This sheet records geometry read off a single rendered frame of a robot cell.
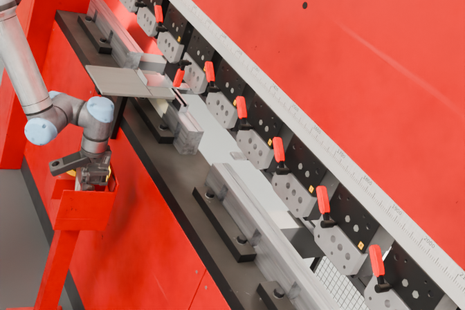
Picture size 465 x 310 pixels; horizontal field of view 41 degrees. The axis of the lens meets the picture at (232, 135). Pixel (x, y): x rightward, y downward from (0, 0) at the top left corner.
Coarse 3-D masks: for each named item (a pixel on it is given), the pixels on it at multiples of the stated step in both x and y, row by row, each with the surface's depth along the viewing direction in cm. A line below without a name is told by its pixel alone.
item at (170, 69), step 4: (168, 64) 219; (172, 64) 217; (168, 68) 219; (172, 68) 217; (176, 68) 214; (168, 72) 219; (172, 72) 216; (164, 76) 223; (168, 76) 219; (172, 76) 216; (168, 80) 221; (172, 80) 216; (172, 84) 218
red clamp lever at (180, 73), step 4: (180, 60) 197; (184, 60) 197; (188, 60) 198; (180, 64) 197; (184, 64) 198; (188, 64) 198; (180, 68) 199; (184, 68) 199; (176, 72) 200; (180, 72) 199; (184, 72) 199; (176, 76) 200; (180, 76) 199; (176, 80) 200; (180, 80) 200; (176, 84) 201; (180, 84) 201
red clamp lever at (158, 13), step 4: (156, 8) 213; (160, 8) 213; (156, 12) 212; (160, 12) 212; (156, 16) 212; (160, 16) 212; (156, 20) 212; (160, 20) 212; (160, 24) 212; (156, 28) 211; (160, 28) 211; (164, 28) 212; (164, 32) 212
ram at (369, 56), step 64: (192, 0) 201; (256, 0) 172; (320, 0) 151; (384, 0) 134; (448, 0) 121; (256, 64) 172; (320, 64) 150; (384, 64) 134; (448, 64) 121; (320, 128) 150; (384, 128) 133; (448, 128) 120; (448, 192) 120; (448, 256) 120
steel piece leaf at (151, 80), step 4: (140, 72) 216; (140, 76) 216; (144, 76) 214; (148, 76) 219; (152, 76) 220; (156, 76) 221; (160, 76) 222; (144, 80) 213; (148, 80) 216; (152, 80) 217; (156, 80) 219; (160, 80) 220; (164, 80) 221; (148, 84) 213; (152, 84) 215; (156, 84) 216; (160, 84) 217; (164, 84) 218; (168, 84) 219
